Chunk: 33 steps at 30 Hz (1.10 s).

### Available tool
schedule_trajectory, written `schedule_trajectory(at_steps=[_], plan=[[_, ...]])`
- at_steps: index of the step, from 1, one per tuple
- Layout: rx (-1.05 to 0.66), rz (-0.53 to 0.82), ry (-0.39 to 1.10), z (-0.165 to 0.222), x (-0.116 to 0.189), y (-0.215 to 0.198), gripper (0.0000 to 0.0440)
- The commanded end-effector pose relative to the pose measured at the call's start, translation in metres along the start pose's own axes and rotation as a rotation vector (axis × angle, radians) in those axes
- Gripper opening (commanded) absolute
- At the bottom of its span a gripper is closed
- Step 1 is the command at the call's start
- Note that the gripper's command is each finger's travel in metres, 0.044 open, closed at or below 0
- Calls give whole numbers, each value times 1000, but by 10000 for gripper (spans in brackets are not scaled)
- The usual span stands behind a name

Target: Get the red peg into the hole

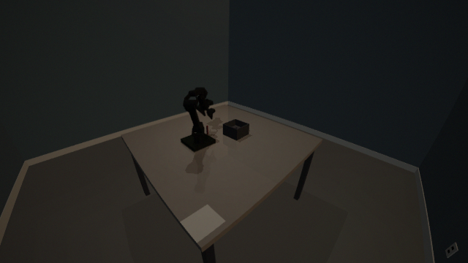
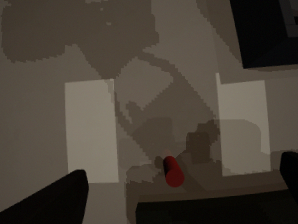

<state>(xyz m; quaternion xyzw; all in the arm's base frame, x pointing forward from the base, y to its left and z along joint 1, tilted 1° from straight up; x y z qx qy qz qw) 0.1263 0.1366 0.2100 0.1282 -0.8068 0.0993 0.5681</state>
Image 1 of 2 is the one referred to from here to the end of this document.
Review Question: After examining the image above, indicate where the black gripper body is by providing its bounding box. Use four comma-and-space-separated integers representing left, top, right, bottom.
197, 102, 215, 115

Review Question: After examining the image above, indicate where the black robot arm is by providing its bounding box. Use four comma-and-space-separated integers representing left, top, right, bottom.
183, 87, 213, 145

